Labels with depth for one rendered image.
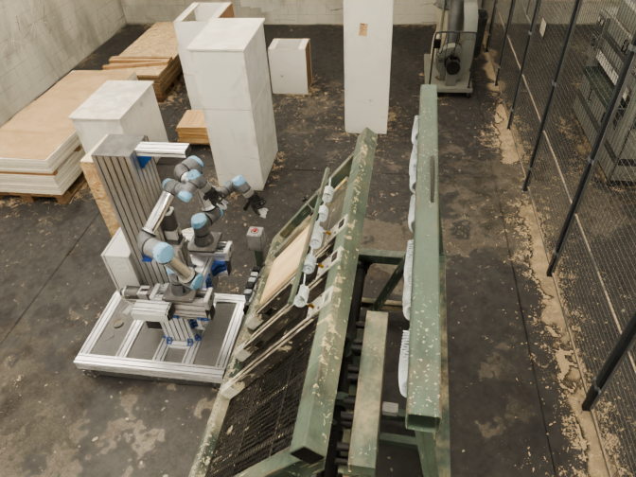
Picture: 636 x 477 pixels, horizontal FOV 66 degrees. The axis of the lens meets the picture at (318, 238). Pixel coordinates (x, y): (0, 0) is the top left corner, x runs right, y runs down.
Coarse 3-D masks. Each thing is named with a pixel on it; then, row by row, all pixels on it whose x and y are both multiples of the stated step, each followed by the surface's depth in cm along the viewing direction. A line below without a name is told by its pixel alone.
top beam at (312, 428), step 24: (360, 144) 319; (360, 168) 294; (360, 192) 279; (360, 216) 266; (336, 240) 255; (360, 240) 253; (336, 264) 237; (336, 288) 223; (336, 312) 214; (336, 336) 206; (312, 360) 200; (336, 360) 199; (312, 384) 188; (336, 384) 192; (312, 408) 180; (312, 432) 174; (312, 456) 173
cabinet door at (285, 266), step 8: (304, 232) 351; (296, 240) 356; (304, 240) 340; (288, 248) 365; (296, 248) 346; (280, 256) 370; (288, 256) 353; (296, 256) 334; (280, 264) 360; (288, 264) 342; (296, 264) 324; (272, 272) 368; (280, 272) 348; (288, 272) 331; (272, 280) 356; (280, 280) 335; (272, 288) 343; (264, 296) 348
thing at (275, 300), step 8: (344, 216) 263; (336, 224) 266; (344, 224) 255; (328, 232) 266; (336, 232) 260; (328, 240) 264; (328, 248) 270; (320, 256) 276; (288, 280) 301; (280, 288) 306; (288, 288) 298; (272, 296) 313; (280, 296) 305; (288, 296) 304; (264, 304) 319; (272, 304) 311; (280, 304) 310; (256, 312) 322; (264, 312) 319; (272, 312) 317; (248, 320) 329; (256, 320) 325
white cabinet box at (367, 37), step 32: (352, 0) 578; (384, 0) 573; (352, 32) 603; (384, 32) 598; (352, 64) 630; (384, 64) 624; (352, 96) 658; (384, 96) 652; (352, 128) 690; (384, 128) 683
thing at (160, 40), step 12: (156, 24) 951; (168, 24) 948; (144, 36) 903; (156, 36) 900; (168, 36) 897; (132, 48) 859; (144, 48) 856; (156, 48) 853; (168, 48) 850; (180, 60) 843; (144, 72) 778; (156, 72) 776; (168, 72) 804; (180, 72) 846; (156, 84) 776; (168, 84) 807; (156, 96) 790
